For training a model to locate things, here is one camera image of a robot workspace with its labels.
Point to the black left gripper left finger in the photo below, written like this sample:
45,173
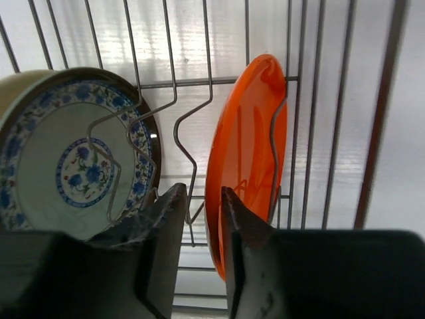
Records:
153,235

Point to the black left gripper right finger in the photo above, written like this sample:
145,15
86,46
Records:
244,237

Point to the blue floral plate dark rim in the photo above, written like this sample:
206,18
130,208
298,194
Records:
82,156

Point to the orange plastic plate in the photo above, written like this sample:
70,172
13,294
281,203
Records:
248,148

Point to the grey wire dish rack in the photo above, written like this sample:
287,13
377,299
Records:
186,55

